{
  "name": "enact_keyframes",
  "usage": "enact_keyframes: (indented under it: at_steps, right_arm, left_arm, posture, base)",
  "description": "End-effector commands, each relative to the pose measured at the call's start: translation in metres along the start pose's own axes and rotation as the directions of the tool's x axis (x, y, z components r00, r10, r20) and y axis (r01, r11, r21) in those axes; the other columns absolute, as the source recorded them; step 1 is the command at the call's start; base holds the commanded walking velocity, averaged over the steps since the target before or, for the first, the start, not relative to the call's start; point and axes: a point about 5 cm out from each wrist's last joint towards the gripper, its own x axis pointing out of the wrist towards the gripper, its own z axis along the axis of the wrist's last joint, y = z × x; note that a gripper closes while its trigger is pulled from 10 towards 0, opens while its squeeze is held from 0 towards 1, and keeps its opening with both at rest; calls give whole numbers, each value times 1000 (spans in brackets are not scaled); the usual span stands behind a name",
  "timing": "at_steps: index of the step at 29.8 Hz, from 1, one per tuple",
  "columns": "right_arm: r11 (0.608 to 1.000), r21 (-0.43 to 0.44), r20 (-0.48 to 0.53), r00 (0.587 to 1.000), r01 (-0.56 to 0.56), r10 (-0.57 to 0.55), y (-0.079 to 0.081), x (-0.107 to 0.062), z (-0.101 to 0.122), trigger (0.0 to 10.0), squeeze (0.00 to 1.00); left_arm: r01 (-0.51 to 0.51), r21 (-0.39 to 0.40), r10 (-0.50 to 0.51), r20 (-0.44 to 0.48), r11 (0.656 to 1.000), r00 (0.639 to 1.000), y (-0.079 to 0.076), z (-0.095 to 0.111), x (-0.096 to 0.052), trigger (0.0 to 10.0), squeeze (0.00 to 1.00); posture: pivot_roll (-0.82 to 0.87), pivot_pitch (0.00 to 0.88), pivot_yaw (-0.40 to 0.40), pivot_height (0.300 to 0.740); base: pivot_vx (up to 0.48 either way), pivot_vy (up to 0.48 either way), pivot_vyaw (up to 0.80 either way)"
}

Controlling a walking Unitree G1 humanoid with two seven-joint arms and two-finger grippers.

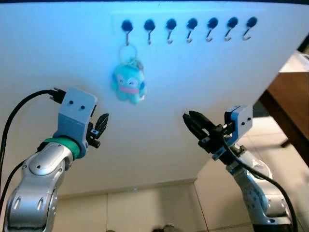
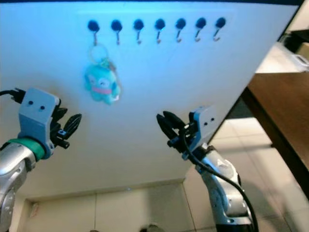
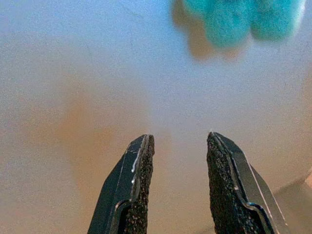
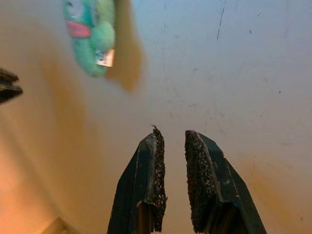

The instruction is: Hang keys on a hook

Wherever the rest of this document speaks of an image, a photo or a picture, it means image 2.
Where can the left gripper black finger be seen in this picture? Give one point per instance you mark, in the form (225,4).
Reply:
(72,125)
(60,114)

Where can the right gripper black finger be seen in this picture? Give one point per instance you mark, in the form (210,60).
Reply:
(176,120)
(168,128)

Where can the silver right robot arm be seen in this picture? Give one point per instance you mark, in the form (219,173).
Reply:
(227,198)

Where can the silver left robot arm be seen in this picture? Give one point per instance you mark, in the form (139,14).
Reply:
(12,188)

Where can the white hook board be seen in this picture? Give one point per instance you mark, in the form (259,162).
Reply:
(174,77)

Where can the brown wooden table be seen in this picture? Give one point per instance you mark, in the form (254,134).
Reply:
(280,106)

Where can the white box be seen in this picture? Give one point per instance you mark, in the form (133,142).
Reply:
(277,60)

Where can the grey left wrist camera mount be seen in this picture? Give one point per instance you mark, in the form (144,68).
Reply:
(36,121)

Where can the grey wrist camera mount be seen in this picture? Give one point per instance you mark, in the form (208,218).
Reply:
(203,123)
(36,121)

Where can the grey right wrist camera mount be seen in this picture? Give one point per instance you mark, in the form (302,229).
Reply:
(203,123)

